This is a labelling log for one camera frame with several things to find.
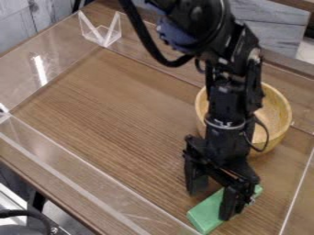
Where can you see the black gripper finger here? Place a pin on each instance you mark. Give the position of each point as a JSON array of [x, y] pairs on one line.
[[196, 174], [233, 203]]

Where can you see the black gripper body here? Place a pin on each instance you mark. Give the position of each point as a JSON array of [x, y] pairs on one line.
[[223, 150]]

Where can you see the clear acrylic tray wall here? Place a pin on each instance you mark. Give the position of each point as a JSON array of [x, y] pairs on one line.
[[96, 198]]

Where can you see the brown wooden bowl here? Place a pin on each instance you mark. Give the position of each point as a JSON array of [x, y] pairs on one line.
[[275, 115]]

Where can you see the clear acrylic corner bracket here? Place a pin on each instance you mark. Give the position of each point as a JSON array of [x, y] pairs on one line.
[[105, 36]]

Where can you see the green rectangular block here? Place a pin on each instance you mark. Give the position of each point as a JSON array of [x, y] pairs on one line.
[[204, 215]]

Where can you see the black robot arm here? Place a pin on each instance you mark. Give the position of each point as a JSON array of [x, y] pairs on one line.
[[201, 28]]

